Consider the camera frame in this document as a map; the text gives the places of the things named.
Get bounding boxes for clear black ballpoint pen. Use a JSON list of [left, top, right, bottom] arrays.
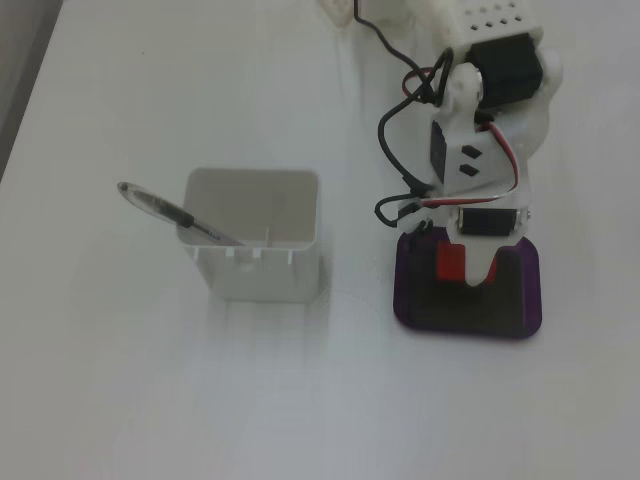
[[116, 180, 247, 248]]

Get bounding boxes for purple tray with dark inlay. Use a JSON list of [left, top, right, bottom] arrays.
[[392, 230, 544, 342]]

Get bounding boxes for red rectangular cube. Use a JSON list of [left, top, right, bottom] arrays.
[[435, 240, 499, 286]]

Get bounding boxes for white plastic pen holder box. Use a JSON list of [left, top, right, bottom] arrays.
[[174, 168, 321, 303]]

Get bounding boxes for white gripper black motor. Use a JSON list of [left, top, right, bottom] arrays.
[[430, 107, 533, 290]]

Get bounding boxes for red white servo wire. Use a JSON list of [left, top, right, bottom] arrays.
[[401, 68, 525, 209]]

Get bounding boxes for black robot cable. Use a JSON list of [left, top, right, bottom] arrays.
[[353, 0, 457, 234]]

